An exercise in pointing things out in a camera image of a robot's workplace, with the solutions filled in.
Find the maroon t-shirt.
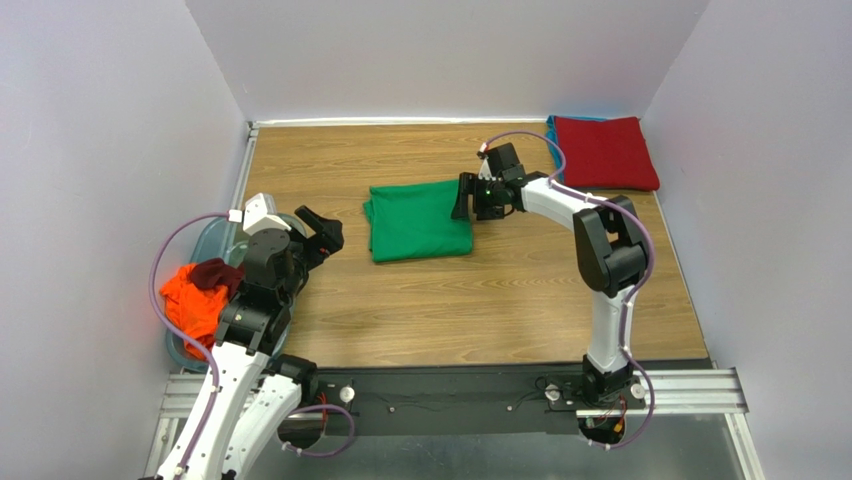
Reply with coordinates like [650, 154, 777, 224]
[189, 258, 245, 299]

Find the red folded t-shirt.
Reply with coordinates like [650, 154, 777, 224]
[547, 116, 660, 191]

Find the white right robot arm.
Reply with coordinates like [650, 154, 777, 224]
[450, 143, 652, 405]

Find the blue folded t-shirt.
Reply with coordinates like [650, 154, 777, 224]
[545, 115, 608, 187]

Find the clear blue plastic bin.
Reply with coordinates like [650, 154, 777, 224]
[149, 214, 305, 373]

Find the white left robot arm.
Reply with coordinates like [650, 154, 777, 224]
[149, 201, 344, 479]

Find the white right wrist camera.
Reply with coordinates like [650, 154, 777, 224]
[477, 144, 494, 181]

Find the aluminium rail frame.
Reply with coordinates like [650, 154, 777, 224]
[143, 369, 765, 479]

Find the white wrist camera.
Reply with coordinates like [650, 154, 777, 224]
[477, 144, 494, 181]
[226, 193, 292, 236]

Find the orange t-shirt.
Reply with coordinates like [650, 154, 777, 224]
[159, 263, 229, 350]

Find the green t-shirt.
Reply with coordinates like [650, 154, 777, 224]
[363, 180, 474, 263]

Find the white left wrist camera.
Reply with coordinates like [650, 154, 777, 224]
[226, 193, 292, 236]

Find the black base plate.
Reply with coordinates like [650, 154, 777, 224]
[252, 359, 714, 438]

